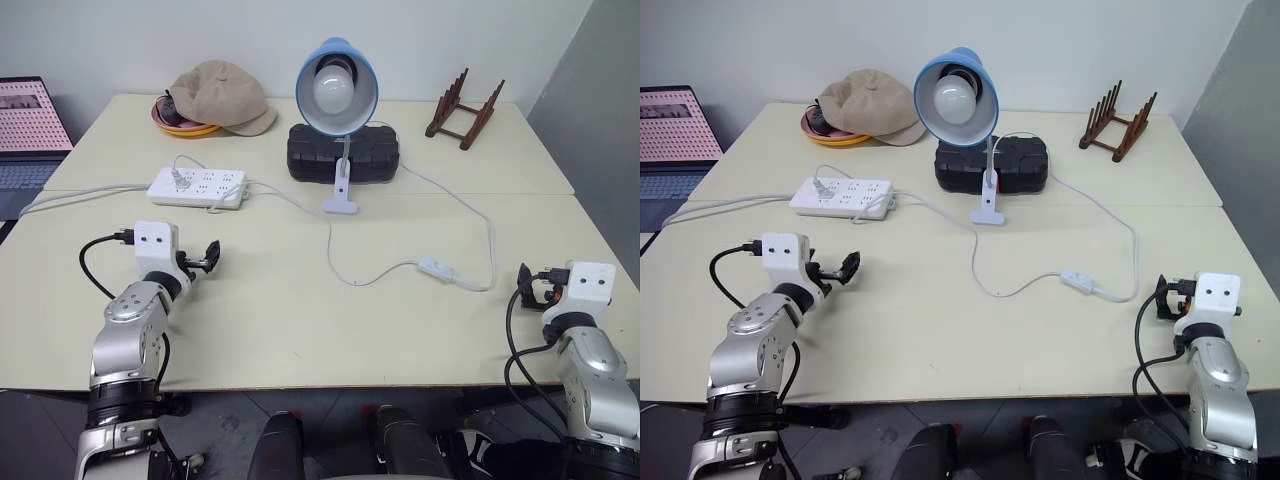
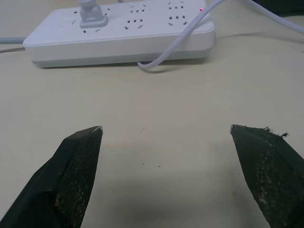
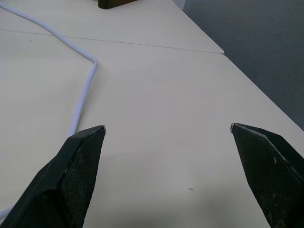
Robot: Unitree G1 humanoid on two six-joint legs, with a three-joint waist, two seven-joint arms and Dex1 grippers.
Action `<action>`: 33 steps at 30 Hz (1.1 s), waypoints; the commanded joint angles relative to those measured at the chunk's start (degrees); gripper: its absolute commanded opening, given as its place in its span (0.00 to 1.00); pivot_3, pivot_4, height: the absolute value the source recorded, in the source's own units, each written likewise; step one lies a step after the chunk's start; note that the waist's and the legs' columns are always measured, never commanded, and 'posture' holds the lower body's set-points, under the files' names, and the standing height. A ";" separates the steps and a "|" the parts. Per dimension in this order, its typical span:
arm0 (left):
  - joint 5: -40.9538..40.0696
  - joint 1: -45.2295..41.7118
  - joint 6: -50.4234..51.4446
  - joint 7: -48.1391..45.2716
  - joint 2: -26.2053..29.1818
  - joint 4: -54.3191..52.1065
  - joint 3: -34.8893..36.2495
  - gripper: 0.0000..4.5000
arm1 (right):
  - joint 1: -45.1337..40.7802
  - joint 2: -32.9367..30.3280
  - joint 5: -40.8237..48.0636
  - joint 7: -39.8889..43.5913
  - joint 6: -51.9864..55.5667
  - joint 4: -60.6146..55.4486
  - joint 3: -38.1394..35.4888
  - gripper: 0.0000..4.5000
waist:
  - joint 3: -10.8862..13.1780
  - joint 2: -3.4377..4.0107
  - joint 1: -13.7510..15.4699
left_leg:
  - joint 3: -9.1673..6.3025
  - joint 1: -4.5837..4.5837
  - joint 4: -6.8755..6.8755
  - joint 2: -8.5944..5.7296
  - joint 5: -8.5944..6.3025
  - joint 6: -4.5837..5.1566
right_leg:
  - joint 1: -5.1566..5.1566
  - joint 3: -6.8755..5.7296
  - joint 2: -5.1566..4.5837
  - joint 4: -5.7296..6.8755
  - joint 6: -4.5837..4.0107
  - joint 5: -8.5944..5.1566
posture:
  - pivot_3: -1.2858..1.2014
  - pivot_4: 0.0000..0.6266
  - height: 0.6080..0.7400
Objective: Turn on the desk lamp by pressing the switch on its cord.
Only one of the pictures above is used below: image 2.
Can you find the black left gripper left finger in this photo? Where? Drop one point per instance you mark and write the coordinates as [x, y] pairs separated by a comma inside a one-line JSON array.
[[69, 180]]

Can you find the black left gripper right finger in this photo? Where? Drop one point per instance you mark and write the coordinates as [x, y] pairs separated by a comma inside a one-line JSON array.
[[268, 175]]

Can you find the white power strip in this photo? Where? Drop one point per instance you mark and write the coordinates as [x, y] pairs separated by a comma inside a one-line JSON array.
[[133, 35]]

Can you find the white plug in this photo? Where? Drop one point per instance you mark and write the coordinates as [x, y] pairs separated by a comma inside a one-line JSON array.
[[91, 16]]

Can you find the dark object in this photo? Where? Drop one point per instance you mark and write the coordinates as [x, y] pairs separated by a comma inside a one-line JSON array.
[[280, 7]]

